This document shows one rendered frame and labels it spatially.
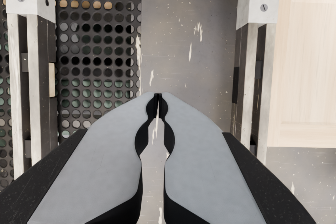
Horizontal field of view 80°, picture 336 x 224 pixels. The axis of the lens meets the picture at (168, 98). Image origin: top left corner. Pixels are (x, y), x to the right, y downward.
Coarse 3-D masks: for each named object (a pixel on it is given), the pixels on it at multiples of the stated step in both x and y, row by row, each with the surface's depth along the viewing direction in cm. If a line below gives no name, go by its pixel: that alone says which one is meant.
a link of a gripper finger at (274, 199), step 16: (240, 144) 8; (240, 160) 7; (256, 160) 7; (256, 176) 7; (272, 176) 7; (256, 192) 6; (272, 192) 6; (288, 192) 6; (272, 208) 6; (288, 208) 6; (304, 208) 6
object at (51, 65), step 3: (51, 63) 47; (51, 66) 47; (51, 69) 47; (51, 72) 47; (51, 75) 47; (54, 75) 48; (51, 78) 47; (54, 78) 48; (51, 81) 47; (54, 81) 48; (51, 84) 47; (54, 84) 48; (51, 87) 47; (54, 87) 48; (51, 90) 47; (54, 90) 48; (51, 93) 47; (54, 93) 48; (51, 96) 47
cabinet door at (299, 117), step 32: (288, 0) 46; (320, 0) 47; (288, 32) 47; (320, 32) 48; (288, 64) 48; (320, 64) 48; (288, 96) 49; (320, 96) 49; (288, 128) 49; (320, 128) 50
